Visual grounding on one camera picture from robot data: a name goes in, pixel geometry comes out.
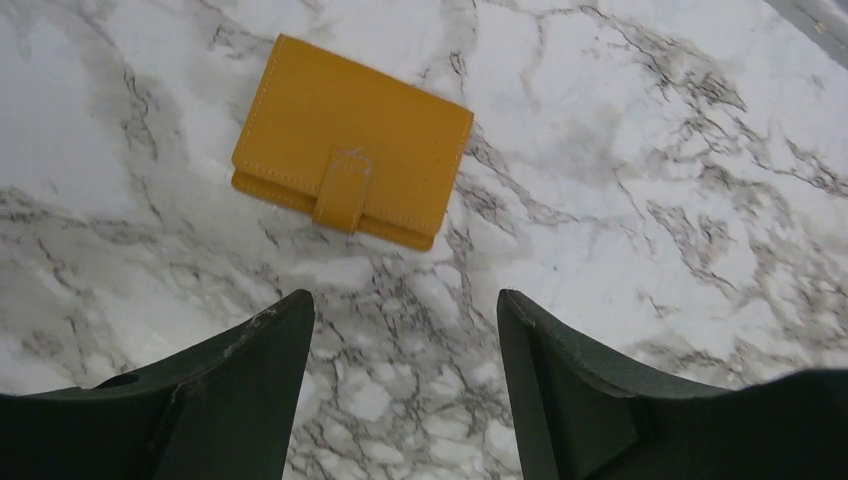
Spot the yellow leather card holder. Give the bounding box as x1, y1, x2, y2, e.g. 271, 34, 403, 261
232, 35, 473, 251

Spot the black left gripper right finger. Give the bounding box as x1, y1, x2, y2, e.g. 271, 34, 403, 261
497, 289, 847, 479

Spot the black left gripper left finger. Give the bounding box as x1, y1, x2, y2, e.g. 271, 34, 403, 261
1, 290, 315, 479

